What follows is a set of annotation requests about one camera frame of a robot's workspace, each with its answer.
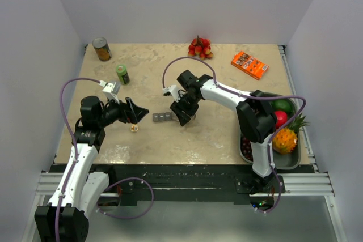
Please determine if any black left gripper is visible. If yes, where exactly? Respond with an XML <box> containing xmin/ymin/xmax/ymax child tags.
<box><xmin>98</xmin><ymin>94</ymin><xmax>148</xmax><ymax>128</ymax></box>

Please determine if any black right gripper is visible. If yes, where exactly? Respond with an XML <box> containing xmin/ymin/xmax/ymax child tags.
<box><xmin>170</xmin><ymin>94</ymin><xmax>201</xmax><ymax>126</ymax></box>

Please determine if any pill bottle cap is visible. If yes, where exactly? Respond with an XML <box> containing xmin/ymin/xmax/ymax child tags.
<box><xmin>130</xmin><ymin>124</ymin><xmax>139</xmax><ymax>133</ymax></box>

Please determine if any grey weekly pill organizer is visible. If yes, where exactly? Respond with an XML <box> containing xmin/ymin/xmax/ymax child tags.
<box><xmin>152</xmin><ymin>112</ymin><xmax>173</xmax><ymax>123</ymax></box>

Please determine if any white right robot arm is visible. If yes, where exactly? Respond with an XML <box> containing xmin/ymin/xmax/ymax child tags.
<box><xmin>163</xmin><ymin>70</ymin><xmax>277</xmax><ymax>193</ymax></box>

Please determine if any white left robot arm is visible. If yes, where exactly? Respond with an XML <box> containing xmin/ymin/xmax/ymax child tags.
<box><xmin>35</xmin><ymin>96</ymin><xmax>149</xmax><ymax>241</ymax></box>

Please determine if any green cylindrical container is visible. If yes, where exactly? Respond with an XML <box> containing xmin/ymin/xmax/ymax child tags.
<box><xmin>116</xmin><ymin>65</ymin><xmax>130</xmax><ymax>85</ymax></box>

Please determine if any bunch of red lychee fruits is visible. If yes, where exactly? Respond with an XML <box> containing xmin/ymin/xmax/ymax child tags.
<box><xmin>188</xmin><ymin>36</ymin><xmax>214</xmax><ymax>60</ymax></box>

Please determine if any dark red grape bunch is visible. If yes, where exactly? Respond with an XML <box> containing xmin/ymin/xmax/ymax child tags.
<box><xmin>240</xmin><ymin>136</ymin><xmax>253</xmax><ymax>161</ymax></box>

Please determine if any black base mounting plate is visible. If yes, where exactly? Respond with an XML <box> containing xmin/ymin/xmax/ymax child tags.
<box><xmin>50</xmin><ymin>164</ymin><xmax>286</xmax><ymax>206</ymax></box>

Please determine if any tin can with dark label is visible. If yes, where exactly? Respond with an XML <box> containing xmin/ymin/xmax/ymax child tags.
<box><xmin>92</xmin><ymin>37</ymin><xmax>112</xmax><ymax>61</ymax></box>

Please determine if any orange cardboard box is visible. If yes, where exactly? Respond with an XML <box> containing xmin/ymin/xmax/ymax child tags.
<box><xmin>231</xmin><ymin>51</ymin><xmax>269</xmax><ymax>80</ymax></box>

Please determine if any green avocado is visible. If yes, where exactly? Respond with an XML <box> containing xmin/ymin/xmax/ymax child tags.
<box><xmin>271</xmin><ymin>99</ymin><xmax>293</xmax><ymax>114</ymax></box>

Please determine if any pineapple toy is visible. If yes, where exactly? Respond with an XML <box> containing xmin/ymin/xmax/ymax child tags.
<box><xmin>272</xmin><ymin>114</ymin><xmax>309</xmax><ymax>155</ymax></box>

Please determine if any grey fruit tray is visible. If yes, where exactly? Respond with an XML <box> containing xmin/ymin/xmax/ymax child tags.
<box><xmin>239</xmin><ymin>99</ymin><xmax>301</xmax><ymax>170</ymax></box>

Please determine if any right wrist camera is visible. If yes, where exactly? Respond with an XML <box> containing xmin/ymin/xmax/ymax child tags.
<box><xmin>163</xmin><ymin>84</ymin><xmax>180</xmax><ymax>102</ymax></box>

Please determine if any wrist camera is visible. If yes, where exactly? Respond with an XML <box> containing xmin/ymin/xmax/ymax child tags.
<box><xmin>99</xmin><ymin>80</ymin><xmax>121</xmax><ymax>104</ymax></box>
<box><xmin>163</xmin><ymin>84</ymin><xmax>180</xmax><ymax>102</ymax></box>

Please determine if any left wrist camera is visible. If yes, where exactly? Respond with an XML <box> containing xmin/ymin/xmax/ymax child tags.
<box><xmin>99</xmin><ymin>80</ymin><xmax>121</xmax><ymax>104</ymax></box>

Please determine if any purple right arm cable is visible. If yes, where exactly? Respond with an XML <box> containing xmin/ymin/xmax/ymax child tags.
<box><xmin>162</xmin><ymin>56</ymin><xmax>307</xmax><ymax>214</ymax></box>

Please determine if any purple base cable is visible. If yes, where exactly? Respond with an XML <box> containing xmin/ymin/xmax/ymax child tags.
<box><xmin>95</xmin><ymin>178</ymin><xmax>155</xmax><ymax>220</ymax></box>

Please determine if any aluminium frame rail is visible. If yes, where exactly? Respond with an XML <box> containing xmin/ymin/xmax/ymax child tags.
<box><xmin>279</xmin><ymin>45</ymin><xmax>337</xmax><ymax>197</ymax></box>

